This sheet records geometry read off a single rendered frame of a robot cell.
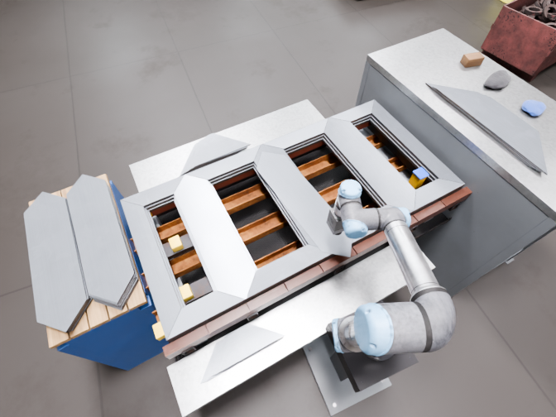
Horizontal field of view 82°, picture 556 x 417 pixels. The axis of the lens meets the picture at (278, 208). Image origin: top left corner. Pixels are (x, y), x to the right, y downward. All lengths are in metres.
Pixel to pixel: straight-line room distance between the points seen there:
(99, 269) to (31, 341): 1.18
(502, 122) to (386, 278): 0.94
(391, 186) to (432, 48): 0.99
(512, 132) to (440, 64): 0.60
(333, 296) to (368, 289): 0.17
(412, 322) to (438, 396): 1.54
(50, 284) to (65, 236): 0.23
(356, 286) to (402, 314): 0.80
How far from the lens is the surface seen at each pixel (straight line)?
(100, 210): 1.78
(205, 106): 3.48
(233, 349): 1.47
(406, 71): 2.10
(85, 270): 1.65
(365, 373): 1.44
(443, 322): 0.86
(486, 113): 1.95
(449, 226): 2.14
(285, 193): 1.60
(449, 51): 2.37
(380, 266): 1.68
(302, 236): 1.49
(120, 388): 2.37
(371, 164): 1.78
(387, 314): 0.81
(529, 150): 1.87
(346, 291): 1.59
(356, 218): 1.07
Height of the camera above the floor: 2.16
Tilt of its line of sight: 57 degrees down
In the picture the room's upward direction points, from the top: 1 degrees counter-clockwise
